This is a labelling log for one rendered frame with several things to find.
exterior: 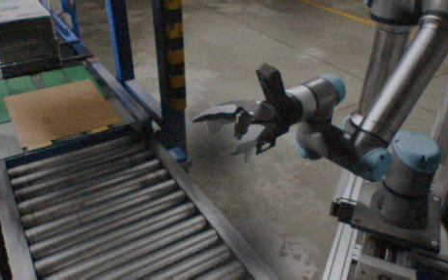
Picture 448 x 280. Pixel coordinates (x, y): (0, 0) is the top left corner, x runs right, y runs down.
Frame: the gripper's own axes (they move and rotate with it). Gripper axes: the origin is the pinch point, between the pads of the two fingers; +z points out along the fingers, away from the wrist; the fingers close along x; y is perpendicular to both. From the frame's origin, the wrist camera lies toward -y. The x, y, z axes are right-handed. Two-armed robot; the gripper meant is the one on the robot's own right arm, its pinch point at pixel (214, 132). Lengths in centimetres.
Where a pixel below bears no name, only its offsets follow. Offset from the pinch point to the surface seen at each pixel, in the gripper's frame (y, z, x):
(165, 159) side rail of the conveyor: 50, -19, 45
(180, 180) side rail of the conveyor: 48, -17, 33
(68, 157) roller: 54, 6, 68
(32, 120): 58, 7, 101
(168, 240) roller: 47.2, -0.2, 14.6
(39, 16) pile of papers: 39, -19, 151
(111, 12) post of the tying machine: 36, -47, 135
